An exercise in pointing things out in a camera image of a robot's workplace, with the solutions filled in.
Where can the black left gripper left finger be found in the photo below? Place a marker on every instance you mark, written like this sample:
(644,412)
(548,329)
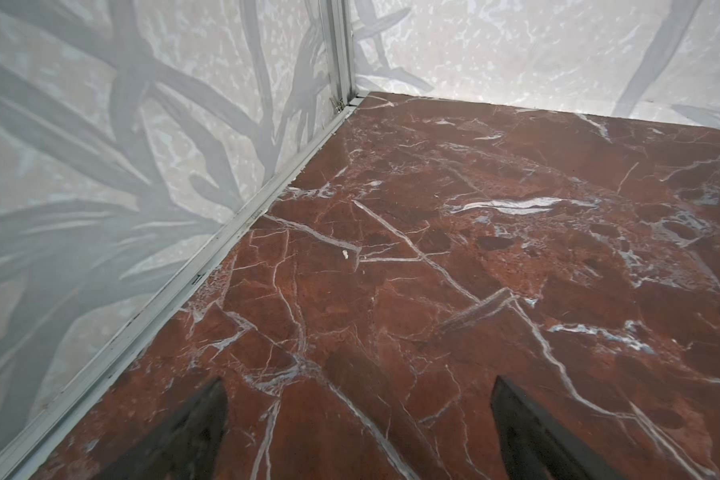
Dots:
(185,445)

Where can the aluminium frame post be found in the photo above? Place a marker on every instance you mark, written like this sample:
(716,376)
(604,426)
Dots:
(338,39)

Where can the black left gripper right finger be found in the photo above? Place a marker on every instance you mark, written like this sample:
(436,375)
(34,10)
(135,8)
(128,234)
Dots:
(534,445)

